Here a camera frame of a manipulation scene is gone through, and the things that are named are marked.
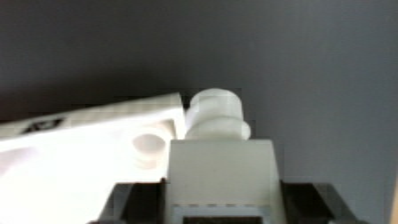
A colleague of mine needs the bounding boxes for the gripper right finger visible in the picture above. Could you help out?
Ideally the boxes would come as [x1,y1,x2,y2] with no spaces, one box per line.
[281,182,370,224]

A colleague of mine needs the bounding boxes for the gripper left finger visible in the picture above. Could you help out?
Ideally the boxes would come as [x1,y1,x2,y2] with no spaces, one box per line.
[87,182,165,224]

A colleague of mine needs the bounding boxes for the white table leg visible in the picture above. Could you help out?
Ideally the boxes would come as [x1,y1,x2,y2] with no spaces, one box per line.
[165,88,286,224]

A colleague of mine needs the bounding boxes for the white square tabletop part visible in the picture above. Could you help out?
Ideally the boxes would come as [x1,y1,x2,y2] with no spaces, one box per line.
[0,94,185,224]

